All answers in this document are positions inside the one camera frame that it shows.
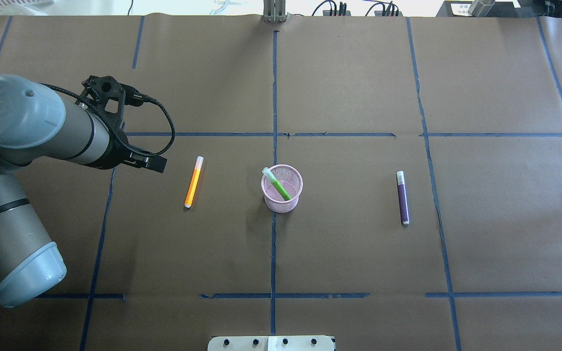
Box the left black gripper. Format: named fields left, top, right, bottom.
left=113, top=148, right=167, bottom=174

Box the orange marker pen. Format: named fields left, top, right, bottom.
left=183, top=156, right=204, bottom=210

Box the green marker pen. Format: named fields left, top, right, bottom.
left=262, top=167, right=291, bottom=201

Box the purple marker pen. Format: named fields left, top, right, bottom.
left=396, top=170, right=410, bottom=225

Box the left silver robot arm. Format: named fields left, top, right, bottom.
left=0, top=74, right=176, bottom=309

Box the far relay connector block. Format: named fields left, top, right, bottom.
left=311, top=0, right=352, bottom=17

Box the relay connector block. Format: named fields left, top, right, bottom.
left=311, top=0, right=352, bottom=17
left=364, top=0, right=403, bottom=17

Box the red white plastic basket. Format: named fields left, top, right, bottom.
left=0, top=0, right=55, bottom=10

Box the near relay connector block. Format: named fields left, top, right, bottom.
left=364, top=0, right=403, bottom=17

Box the metal cup on black box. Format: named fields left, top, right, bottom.
left=467, top=0, right=496, bottom=18

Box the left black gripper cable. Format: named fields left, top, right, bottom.
left=42, top=83, right=176, bottom=157

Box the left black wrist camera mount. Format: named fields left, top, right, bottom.
left=75, top=75, right=147, bottom=126

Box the aluminium frame post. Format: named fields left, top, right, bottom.
left=262, top=0, right=287, bottom=23

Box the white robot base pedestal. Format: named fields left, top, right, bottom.
left=207, top=335, right=337, bottom=351

